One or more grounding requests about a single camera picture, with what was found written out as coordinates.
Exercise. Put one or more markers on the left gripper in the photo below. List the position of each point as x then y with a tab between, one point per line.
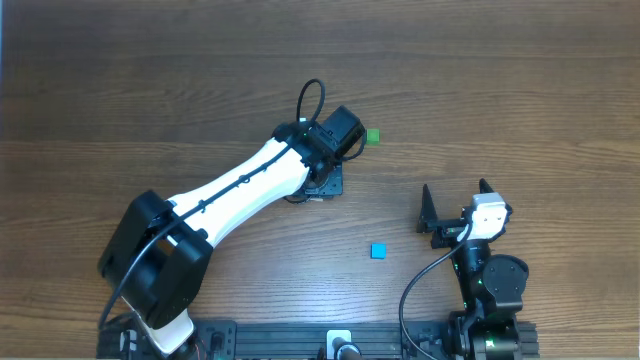
334	185

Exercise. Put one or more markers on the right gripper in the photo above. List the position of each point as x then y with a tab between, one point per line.
447	236

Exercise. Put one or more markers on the green cube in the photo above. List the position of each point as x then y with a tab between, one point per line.
373	137

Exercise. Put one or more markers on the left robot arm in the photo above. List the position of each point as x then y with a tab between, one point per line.
240	190

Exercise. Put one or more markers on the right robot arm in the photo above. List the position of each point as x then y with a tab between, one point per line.
500	285

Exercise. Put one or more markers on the blue cube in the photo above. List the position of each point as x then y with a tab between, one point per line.
378	251

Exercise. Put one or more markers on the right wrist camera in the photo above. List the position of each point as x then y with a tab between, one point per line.
487	215

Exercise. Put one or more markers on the mounting rail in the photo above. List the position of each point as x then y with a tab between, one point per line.
290	340

